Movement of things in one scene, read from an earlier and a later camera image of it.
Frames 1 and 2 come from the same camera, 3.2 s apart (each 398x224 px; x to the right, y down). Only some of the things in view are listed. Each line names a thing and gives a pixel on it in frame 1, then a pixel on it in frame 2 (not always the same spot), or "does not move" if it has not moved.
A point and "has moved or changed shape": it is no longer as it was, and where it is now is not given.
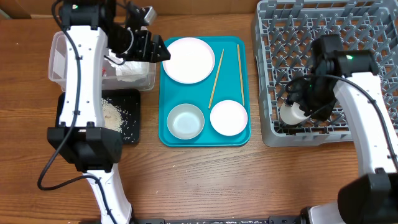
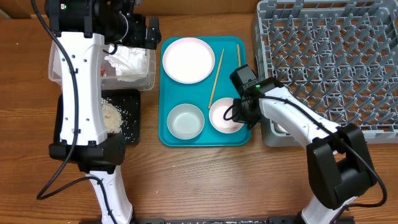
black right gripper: (314, 101) → (244, 113)
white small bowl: (229, 117) does not move
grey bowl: (185, 121) does not move
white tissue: (130, 71) does not move
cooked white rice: (112, 115) does not move
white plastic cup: (292, 114) has moved or changed shape
